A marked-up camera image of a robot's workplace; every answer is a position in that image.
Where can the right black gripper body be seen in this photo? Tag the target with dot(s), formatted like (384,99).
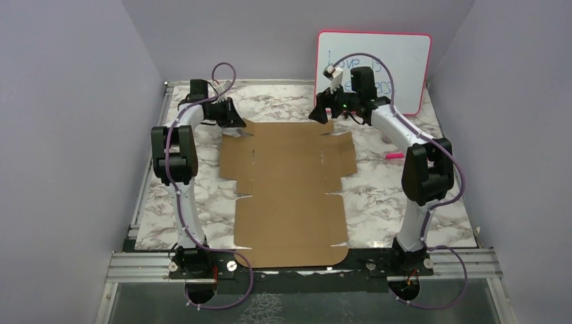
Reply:
(342,102)

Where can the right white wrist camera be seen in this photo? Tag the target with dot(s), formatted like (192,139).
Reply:
(335,75)

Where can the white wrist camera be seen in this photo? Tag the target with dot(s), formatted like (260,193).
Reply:
(222,86)
(335,75)

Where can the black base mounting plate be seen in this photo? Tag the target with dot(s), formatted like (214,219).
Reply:
(362,270)

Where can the pink marker pen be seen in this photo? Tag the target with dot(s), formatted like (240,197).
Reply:
(395,156)

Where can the brown cardboard box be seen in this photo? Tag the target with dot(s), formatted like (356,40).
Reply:
(289,211)

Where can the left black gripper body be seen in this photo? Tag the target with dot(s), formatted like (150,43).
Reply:
(218,112)

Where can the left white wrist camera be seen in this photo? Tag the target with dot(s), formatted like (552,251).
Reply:
(222,86)

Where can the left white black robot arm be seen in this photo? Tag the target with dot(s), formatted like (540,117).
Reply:
(175,163)

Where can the pink capped small bottle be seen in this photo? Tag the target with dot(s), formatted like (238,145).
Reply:
(386,139)

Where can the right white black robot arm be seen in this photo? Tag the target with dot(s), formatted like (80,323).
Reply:
(428,172)

